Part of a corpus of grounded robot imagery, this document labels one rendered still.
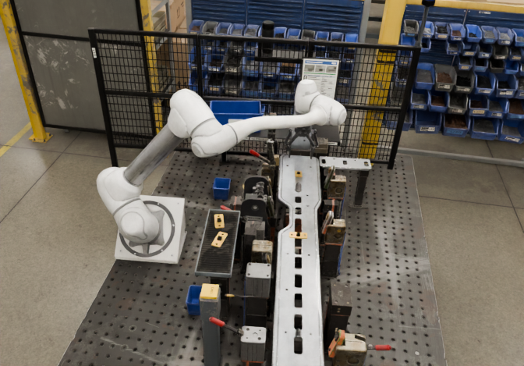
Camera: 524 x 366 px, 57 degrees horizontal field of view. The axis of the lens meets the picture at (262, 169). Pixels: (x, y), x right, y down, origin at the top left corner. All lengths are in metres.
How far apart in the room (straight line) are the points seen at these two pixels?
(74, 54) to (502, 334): 3.81
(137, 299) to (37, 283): 1.32
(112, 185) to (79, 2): 2.16
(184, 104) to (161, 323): 0.98
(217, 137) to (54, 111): 3.00
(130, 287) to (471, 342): 2.08
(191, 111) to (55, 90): 2.80
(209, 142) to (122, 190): 0.56
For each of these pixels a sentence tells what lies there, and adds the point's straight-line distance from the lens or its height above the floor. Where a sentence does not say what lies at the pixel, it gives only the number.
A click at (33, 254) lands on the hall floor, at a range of 3.85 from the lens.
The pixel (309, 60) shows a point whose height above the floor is 1.43.
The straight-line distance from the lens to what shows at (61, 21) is 4.40.
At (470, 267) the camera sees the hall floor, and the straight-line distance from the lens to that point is 3.86.
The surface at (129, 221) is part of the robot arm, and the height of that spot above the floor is 1.04.
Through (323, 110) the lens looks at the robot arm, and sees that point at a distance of 2.22.
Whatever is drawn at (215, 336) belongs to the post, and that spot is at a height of 0.93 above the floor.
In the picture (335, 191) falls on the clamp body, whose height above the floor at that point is 0.97.
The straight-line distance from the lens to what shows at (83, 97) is 4.63.
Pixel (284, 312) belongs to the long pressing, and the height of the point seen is 1.00.
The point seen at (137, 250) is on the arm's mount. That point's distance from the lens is 2.59.
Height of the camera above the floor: 2.55
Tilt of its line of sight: 36 degrees down
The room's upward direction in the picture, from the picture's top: 2 degrees clockwise
